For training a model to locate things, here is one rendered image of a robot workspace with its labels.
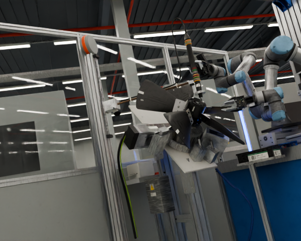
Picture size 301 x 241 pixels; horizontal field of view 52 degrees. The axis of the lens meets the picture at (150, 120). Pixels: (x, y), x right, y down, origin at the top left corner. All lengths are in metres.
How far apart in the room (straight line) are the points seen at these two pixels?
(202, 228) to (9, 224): 1.12
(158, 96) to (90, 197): 0.85
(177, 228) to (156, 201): 0.23
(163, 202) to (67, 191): 0.64
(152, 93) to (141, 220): 1.00
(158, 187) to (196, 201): 0.24
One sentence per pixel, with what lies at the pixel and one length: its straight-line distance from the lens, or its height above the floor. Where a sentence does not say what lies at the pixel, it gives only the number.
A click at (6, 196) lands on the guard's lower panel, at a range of 2.06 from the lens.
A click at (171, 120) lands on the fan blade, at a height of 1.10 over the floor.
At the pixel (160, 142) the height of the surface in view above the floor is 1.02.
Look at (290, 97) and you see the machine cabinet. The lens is 6.23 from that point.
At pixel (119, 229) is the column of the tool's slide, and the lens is 2.13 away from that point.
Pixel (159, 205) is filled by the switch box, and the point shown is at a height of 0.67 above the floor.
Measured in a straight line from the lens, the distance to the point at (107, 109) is 2.16.
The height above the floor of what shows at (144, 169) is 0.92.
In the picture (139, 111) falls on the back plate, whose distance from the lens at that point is 2.13.
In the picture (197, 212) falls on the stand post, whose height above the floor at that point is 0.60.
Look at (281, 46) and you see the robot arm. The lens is 2.02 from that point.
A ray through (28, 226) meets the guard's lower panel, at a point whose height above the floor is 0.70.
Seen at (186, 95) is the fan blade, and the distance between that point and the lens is 2.03.
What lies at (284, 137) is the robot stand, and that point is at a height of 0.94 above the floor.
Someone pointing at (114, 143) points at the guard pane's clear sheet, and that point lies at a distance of 2.36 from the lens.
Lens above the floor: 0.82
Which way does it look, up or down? 11 degrees up
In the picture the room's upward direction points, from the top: 11 degrees counter-clockwise
